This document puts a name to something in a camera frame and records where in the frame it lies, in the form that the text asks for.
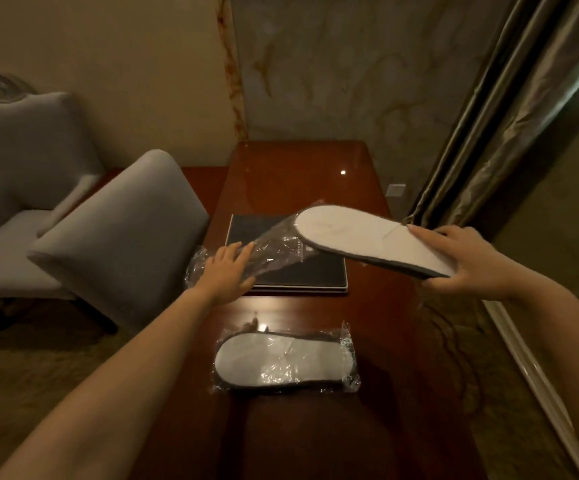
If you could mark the person's left hand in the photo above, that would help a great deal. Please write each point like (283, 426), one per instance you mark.
(224, 274)

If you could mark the person's right hand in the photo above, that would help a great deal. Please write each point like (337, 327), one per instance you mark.
(479, 269)

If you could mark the person's left forearm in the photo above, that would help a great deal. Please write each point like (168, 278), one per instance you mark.
(119, 394)

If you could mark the black folder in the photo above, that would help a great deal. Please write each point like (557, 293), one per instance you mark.
(314, 272)

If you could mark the grey armless chair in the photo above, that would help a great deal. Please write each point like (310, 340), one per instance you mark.
(129, 234)

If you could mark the olive satin curtain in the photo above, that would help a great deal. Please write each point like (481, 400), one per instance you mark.
(509, 94)

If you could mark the grey armchair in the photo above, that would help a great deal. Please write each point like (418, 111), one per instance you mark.
(29, 144)

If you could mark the white wall socket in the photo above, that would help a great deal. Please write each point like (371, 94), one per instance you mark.
(395, 190)

